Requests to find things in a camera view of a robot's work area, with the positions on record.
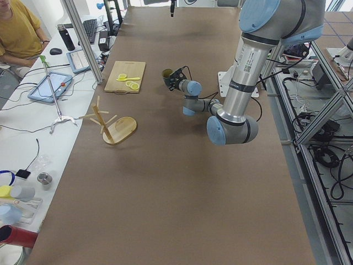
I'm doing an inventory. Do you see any person in yellow shirt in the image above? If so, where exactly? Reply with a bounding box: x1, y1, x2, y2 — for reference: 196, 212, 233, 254
1, 1, 50, 68

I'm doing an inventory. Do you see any wooden cup rack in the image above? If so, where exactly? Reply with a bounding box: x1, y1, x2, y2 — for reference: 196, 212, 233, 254
79, 96, 137, 145

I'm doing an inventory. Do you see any black keyboard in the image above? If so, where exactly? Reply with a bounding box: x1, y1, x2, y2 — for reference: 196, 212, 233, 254
82, 19, 98, 44

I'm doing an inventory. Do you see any small metal tin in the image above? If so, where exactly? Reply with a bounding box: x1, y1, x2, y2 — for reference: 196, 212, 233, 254
37, 172, 52, 186

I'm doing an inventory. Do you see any bamboo cutting board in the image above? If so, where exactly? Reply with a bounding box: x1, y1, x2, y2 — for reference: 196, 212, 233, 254
104, 61, 146, 94

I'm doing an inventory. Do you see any blue teach pendant tablet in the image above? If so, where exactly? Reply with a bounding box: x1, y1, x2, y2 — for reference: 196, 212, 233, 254
28, 71, 74, 104

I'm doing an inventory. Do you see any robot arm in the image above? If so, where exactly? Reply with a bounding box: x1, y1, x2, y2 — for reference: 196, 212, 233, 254
162, 1, 325, 145

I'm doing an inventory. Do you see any yellow plastic knife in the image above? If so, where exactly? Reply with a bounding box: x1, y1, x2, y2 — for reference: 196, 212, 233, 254
116, 77, 141, 81

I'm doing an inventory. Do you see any teal blue mug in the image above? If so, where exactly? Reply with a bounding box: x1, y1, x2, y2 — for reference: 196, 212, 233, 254
162, 68, 174, 88

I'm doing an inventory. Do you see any yellow cup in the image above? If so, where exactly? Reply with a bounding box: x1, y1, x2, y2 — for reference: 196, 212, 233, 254
0, 185, 13, 198

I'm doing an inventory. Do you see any black computer mouse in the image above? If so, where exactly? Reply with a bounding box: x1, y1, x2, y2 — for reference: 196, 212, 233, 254
50, 48, 62, 55

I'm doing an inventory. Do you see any lemon slice lower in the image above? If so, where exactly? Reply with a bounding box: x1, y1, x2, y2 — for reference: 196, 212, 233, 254
125, 81, 140, 91

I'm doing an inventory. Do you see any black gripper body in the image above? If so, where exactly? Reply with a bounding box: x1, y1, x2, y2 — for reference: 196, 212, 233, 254
168, 67, 185, 91

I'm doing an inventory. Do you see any aluminium frame post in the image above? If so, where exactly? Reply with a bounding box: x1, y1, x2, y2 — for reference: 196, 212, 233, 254
62, 0, 103, 84

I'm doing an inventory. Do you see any black water bottle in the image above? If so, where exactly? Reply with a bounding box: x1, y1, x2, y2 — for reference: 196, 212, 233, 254
57, 24, 75, 51

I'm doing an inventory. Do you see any metal rod stand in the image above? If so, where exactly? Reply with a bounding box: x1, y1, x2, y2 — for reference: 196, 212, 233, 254
39, 55, 78, 135

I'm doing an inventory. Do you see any red cylinder cup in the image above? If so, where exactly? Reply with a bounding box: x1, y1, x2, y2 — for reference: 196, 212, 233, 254
1, 225, 38, 248

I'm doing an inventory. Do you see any grey cup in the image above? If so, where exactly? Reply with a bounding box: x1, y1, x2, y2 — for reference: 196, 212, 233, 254
10, 185, 35, 202

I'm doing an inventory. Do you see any lemon slice front pair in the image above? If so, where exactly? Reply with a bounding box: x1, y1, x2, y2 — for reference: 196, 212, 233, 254
116, 73, 127, 81

